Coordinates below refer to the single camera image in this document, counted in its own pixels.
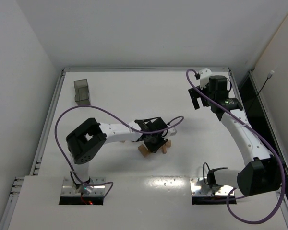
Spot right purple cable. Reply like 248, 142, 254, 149
186, 69, 286, 224

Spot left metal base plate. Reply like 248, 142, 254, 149
60, 177, 105, 198

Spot grey translucent plastic bin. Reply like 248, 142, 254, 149
74, 79, 91, 105

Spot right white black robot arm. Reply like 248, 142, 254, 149
188, 72, 282, 196

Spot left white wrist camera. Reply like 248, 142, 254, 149
167, 128, 177, 137

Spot purple cable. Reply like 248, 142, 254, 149
186, 69, 286, 224
54, 105, 185, 201

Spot black wall cable white plug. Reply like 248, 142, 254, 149
246, 70, 275, 114

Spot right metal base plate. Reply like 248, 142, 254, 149
190, 177, 233, 198

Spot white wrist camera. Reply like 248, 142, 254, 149
167, 128, 177, 137
199, 68, 213, 90

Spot metal base plate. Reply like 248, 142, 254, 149
190, 177, 233, 198
60, 177, 105, 198

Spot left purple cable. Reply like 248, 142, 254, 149
54, 105, 185, 201

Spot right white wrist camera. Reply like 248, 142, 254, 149
199, 68, 213, 90

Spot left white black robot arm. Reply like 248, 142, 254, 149
66, 117, 177, 189

